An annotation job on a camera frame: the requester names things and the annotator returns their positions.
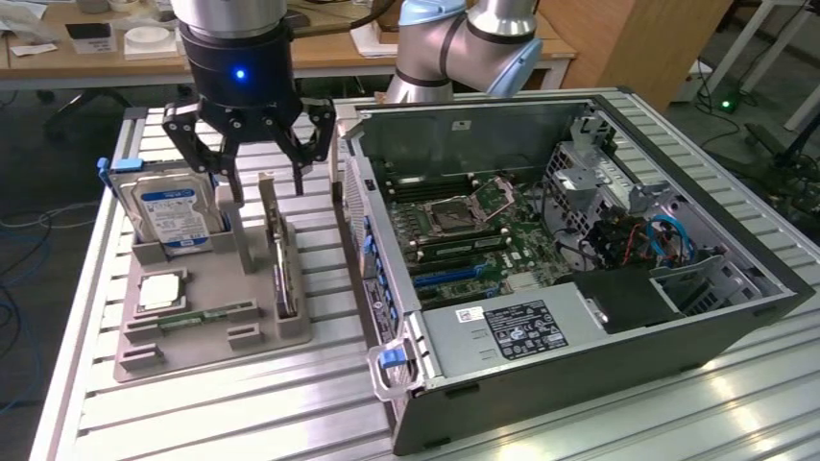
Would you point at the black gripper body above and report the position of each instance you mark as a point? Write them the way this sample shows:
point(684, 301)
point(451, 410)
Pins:
point(237, 72)

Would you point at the graphics card with metal bracket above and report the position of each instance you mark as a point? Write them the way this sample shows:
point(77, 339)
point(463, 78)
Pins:
point(281, 269)

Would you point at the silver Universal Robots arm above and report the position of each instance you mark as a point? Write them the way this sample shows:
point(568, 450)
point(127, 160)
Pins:
point(436, 57)

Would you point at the white round holder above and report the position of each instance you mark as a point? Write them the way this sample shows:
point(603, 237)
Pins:
point(151, 43)

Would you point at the hard disk in blue caddy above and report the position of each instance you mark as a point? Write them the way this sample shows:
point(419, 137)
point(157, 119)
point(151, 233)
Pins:
point(169, 216)

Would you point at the white paper stack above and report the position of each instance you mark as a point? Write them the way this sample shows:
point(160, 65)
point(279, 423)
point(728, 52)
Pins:
point(371, 41)

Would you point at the white box with black top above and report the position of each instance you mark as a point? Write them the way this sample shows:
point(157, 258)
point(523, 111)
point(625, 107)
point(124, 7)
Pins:
point(91, 38)

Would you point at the wooden desk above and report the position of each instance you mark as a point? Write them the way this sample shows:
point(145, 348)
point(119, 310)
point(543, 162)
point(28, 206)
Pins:
point(64, 67)

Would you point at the brown cardboard box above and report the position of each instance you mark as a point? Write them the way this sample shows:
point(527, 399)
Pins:
point(384, 14)

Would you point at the CPU socket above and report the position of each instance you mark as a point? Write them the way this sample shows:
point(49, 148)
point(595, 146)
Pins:
point(451, 216)

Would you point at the metal socket cover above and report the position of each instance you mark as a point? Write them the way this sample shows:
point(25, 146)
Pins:
point(493, 199)

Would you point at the silver CPU chip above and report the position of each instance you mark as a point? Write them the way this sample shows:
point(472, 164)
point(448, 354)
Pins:
point(160, 292)

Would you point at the blue expansion slot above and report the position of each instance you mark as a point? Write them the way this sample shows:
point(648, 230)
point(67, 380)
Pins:
point(448, 277)

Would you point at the green RAM stick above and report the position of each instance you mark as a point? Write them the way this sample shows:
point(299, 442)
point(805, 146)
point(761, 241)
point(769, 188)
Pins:
point(192, 319)

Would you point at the green motherboard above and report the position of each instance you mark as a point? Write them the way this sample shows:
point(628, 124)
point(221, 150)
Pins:
point(512, 240)

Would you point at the metal disk bay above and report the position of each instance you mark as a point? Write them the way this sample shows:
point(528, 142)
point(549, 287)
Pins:
point(576, 187)

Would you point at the grey parts rack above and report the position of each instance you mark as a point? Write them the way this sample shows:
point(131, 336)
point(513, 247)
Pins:
point(211, 346)

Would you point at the small silver chipset heatsink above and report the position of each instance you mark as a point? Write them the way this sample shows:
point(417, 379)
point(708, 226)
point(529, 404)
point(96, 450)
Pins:
point(524, 283)

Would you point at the blue case latch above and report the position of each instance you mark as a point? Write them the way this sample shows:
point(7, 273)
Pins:
point(392, 360)

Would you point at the grey power supply unit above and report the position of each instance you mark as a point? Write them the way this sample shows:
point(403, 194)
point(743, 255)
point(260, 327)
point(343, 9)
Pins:
point(461, 346)

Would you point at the wooden cabinet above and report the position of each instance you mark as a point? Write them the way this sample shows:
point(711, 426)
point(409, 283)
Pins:
point(640, 48)

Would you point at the power strip with green light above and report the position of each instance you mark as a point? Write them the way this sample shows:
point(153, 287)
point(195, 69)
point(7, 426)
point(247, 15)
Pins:
point(725, 104)

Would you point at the black open PC case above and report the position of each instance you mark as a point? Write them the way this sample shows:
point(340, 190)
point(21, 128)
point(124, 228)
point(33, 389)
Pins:
point(576, 384)

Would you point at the white desk frame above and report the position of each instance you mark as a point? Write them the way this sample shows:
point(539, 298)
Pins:
point(743, 45)

